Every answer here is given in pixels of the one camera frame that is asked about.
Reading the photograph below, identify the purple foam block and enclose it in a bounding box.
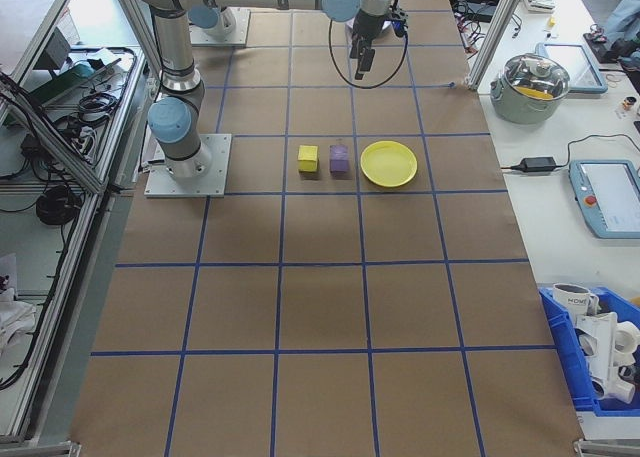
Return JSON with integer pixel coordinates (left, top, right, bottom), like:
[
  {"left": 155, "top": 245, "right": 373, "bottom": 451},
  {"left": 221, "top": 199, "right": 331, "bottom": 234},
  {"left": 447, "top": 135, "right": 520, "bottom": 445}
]
[{"left": 328, "top": 144, "right": 351, "bottom": 174}]

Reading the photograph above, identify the yellow foam block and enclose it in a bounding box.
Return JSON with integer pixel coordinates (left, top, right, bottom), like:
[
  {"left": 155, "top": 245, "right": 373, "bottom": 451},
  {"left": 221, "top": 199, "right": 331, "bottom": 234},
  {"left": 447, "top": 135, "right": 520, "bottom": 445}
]
[{"left": 297, "top": 144, "right": 320, "bottom": 174}]

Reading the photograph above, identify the yellow plate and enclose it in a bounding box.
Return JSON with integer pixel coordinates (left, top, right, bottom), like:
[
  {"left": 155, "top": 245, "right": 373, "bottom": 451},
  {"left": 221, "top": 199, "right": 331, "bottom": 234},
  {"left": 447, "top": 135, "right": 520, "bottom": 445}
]
[{"left": 359, "top": 140, "right": 419, "bottom": 188}]

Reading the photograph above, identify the metal cooking pot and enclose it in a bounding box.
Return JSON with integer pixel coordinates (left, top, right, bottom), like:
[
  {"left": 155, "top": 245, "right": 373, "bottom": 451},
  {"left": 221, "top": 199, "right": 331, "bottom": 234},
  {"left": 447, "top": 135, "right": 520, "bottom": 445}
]
[{"left": 489, "top": 71, "right": 569, "bottom": 125}]

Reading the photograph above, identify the glass pot lid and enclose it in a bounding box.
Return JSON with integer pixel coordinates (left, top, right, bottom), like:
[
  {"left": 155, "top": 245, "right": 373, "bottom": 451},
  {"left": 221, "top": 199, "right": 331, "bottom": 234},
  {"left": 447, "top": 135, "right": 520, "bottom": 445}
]
[{"left": 502, "top": 53, "right": 572, "bottom": 102}]

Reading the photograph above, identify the black power adapter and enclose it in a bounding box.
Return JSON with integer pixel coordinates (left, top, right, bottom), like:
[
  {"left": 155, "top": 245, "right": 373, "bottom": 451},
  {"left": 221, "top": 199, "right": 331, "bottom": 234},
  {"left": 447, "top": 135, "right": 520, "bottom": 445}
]
[{"left": 519, "top": 156, "right": 559, "bottom": 173}]

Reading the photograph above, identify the light blue teach pendant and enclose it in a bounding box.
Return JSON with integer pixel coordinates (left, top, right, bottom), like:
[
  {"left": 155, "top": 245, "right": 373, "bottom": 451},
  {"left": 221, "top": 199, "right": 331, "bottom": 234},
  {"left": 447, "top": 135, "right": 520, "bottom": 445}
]
[
  {"left": 535, "top": 41, "right": 612, "bottom": 98},
  {"left": 568, "top": 159, "right": 640, "bottom": 239}
]

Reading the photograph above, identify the light blue jacket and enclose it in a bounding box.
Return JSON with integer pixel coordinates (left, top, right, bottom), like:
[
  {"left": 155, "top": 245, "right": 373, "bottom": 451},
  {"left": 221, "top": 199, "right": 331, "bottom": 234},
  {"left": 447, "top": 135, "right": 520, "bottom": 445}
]
[{"left": 602, "top": 0, "right": 640, "bottom": 63}]

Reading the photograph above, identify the green circuit board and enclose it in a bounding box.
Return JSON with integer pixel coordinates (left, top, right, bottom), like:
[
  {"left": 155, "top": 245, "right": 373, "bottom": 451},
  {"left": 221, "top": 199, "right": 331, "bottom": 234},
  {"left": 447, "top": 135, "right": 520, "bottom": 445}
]
[{"left": 19, "top": 61, "right": 124, "bottom": 108}]

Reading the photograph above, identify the grey power supply box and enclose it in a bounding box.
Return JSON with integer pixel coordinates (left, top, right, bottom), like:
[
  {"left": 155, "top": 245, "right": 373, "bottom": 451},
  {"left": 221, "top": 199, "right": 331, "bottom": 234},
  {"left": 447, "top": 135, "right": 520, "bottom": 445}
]
[{"left": 33, "top": 26, "right": 76, "bottom": 73}]

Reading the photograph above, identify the white printed mug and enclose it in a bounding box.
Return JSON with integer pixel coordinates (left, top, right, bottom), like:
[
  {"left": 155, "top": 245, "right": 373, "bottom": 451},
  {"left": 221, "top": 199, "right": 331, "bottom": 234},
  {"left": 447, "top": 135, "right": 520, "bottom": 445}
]
[{"left": 551, "top": 282, "right": 601, "bottom": 318}]

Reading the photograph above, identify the blue plastic bin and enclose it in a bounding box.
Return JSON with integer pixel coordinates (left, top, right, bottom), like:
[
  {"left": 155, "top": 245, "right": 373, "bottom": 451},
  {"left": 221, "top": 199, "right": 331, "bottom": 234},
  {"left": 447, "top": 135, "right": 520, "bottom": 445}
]
[{"left": 538, "top": 285, "right": 640, "bottom": 418}]

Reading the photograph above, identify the white PVC pipe fitting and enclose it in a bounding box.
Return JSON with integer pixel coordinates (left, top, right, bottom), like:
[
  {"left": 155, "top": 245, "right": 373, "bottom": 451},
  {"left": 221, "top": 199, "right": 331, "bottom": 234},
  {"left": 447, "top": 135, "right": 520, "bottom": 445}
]
[{"left": 573, "top": 310, "right": 640, "bottom": 412}]

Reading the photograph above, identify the white cloth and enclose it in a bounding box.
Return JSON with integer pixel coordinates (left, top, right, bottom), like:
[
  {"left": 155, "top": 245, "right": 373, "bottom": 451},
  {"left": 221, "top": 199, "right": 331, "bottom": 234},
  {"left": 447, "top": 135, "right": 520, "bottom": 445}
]
[{"left": 0, "top": 296, "right": 39, "bottom": 358}]

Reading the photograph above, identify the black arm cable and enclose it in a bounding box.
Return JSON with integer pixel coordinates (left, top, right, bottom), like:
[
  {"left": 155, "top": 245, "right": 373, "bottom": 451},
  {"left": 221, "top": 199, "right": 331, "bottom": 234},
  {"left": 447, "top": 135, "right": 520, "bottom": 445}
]
[{"left": 327, "top": 16, "right": 409, "bottom": 90}]

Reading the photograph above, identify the red black wire bundle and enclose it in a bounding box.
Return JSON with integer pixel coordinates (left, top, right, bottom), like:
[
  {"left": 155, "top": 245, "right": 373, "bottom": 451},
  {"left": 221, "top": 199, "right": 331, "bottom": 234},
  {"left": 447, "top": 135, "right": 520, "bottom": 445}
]
[{"left": 454, "top": 16, "right": 489, "bottom": 56}]

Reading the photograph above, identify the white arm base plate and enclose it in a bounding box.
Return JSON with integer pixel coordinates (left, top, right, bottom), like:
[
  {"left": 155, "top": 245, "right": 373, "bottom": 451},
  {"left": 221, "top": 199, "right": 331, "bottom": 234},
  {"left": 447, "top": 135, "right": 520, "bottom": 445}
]
[
  {"left": 143, "top": 133, "right": 234, "bottom": 198},
  {"left": 189, "top": 9, "right": 251, "bottom": 47}
]

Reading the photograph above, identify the aluminium extrusion post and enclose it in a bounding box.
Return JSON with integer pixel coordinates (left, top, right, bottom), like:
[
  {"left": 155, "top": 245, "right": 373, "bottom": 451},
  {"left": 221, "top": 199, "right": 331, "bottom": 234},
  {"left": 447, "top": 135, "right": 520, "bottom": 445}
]
[{"left": 464, "top": 0, "right": 531, "bottom": 92}]

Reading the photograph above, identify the black adapter cable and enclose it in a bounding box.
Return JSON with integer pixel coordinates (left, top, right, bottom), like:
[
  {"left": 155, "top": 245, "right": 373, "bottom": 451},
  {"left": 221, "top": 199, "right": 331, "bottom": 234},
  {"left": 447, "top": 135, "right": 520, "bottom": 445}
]
[{"left": 501, "top": 134, "right": 640, "bottom": 172}]

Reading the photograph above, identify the black cable bundle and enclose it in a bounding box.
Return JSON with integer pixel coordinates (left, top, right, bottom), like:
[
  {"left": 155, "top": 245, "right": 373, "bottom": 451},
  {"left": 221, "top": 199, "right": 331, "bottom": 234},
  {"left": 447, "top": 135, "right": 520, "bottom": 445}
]
[{"left": 77, "top": 91, "right": 119, "bottom": 123}]

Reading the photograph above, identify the black cable coil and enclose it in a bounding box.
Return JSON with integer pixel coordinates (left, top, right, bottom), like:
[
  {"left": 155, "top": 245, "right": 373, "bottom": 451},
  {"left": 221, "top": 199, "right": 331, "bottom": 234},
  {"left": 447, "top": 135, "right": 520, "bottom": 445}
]
[{"left": 34, "top": 184, "right": 84, "bottom": 228}]

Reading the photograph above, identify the V-shaped metal frame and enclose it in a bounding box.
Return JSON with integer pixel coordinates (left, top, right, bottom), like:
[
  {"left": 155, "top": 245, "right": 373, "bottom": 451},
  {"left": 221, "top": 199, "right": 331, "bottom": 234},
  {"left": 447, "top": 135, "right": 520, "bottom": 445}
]
[{"left": 0, "top": 0, "right": 151, "bottom": 448}]

